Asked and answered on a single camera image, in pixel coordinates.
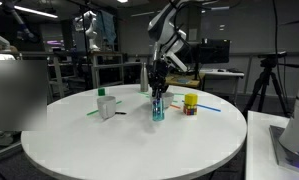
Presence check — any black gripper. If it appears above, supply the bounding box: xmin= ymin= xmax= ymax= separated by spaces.
xmin=146 ymin=59 xmax=171 ymax=101

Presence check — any small blue bottle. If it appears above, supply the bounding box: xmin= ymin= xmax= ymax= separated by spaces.
xmin=151 ymin=97 xmax=165 ymax=122

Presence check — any white bowl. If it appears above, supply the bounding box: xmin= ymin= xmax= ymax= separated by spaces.
xmin=149 ymin=91 xmax=175 ymax=110

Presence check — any tall steel bottle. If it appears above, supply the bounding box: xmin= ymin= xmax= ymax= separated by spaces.
xmin=139 ymin=62 xmax=150 ymax=93

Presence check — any wooden desk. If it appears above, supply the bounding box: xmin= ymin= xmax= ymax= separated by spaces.
xmin=165 ymin=73 xmax=205 ymax=90

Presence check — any yellow container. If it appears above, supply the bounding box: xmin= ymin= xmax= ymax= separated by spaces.
xmin=184 ymin=93 xmax=199 ymax=107

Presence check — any Rubik's cube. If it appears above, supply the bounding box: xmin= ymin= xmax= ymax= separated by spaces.
xmin=182 ymin=103 xmax=198 ymax=116

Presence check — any white mug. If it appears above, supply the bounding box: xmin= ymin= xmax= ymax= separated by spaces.
xmin=96 ymin=95 xmax=117 ymax=120

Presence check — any white office desk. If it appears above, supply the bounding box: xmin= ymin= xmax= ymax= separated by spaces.
xmin=199 ymin=68 xmax=246 ymax=96

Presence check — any black computer monitor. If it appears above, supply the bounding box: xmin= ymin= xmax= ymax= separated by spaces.
xmin=188 ymin=38 xmax=231 ymax=80

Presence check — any black desk item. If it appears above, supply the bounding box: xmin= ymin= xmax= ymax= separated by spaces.
xmin=226 ymin=67 xmax=243 ymax=74

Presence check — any blue hanging cloth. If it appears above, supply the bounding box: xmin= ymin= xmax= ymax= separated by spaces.
xmin=96 ymin=9 xmax=118 ymax=46

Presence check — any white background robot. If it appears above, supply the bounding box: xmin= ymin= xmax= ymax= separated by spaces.
xmin=74 ymin=9 xmax=101 ymax=53

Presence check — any white side table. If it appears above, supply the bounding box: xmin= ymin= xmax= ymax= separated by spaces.
xmin=244 ymin=109 xmax=299 ymax=180

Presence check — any ceiling light strip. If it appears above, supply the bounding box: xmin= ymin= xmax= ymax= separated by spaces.
xmin=0 ymin=0 xmax=59 ymax=19

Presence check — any white round floor base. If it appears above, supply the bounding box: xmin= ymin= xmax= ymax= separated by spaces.
xmin=0 ymin=131 xmax=15 ymax=148

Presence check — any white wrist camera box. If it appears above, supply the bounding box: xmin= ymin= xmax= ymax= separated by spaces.
xmin=164 ymin=49 xmax=189 ymax=73

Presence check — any metal frame table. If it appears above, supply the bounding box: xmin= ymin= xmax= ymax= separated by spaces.
xmin=88 ymin=51 xmax=126 ymax=89

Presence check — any black camera tripod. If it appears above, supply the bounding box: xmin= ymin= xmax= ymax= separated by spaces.
xmin=242 ymin=58 xmax=299 ymax=118

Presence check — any black camera on tripod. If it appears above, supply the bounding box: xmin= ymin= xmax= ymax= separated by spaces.
xmin=257 ymin=50 xmax=288 ymax=61

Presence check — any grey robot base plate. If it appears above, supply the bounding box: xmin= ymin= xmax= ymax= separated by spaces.
xmin=268 ymin=124 xmax=299 ymax=176

